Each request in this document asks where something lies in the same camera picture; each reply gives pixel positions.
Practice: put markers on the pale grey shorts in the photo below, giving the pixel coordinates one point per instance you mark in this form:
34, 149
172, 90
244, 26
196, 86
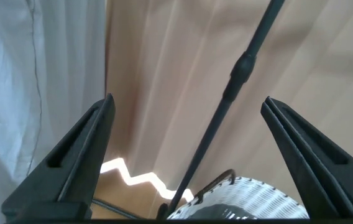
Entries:
8, 77

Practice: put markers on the beige curtain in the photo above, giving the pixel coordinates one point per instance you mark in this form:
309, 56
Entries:
170, 77

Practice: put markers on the black clothes rack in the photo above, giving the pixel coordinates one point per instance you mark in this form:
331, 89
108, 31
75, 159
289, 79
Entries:
241, 70

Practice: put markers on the white laundry basket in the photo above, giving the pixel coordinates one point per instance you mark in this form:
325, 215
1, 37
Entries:
257, 199

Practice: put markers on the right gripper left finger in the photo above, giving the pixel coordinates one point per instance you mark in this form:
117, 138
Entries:
33, 193

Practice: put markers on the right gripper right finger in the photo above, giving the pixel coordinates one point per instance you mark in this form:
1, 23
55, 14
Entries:
319, 186

